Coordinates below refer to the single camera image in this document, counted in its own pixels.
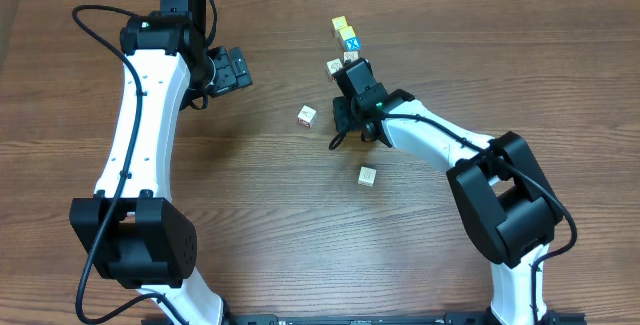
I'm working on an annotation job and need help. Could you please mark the white block blue D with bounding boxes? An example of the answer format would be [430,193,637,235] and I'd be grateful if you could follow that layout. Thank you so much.
[297,105,317,128]

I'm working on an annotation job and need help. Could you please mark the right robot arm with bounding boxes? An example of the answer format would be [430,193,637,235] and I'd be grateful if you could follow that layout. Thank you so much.
[329,58,571,324]

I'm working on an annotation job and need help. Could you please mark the white block red side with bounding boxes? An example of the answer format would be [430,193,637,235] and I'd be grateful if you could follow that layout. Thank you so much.
[326,58,343,80]

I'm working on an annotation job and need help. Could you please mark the yellow wooden block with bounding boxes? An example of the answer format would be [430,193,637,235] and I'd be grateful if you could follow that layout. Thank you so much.
[337,26,356,44]
[331,16,348,37]

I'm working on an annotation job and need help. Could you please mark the blue X wooden block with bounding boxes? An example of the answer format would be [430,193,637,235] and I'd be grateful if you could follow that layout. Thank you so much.
[343,37,361,52]

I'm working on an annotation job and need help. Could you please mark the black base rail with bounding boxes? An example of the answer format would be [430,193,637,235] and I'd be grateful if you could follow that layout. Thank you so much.
[140,310,587,325]

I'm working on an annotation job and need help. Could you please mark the white ladybug wooden block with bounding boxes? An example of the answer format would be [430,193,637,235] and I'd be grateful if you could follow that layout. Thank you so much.
[358,166,377,187]

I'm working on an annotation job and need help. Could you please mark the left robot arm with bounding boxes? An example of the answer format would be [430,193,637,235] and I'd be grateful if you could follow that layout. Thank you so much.
[69,0,252,324]

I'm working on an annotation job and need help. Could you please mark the yellow top wooden block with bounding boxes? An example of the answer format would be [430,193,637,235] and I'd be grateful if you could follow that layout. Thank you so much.
[331,16,348,37]

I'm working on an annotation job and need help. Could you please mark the white picture block upper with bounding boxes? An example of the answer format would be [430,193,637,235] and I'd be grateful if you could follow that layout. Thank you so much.
[343,51,359,63]

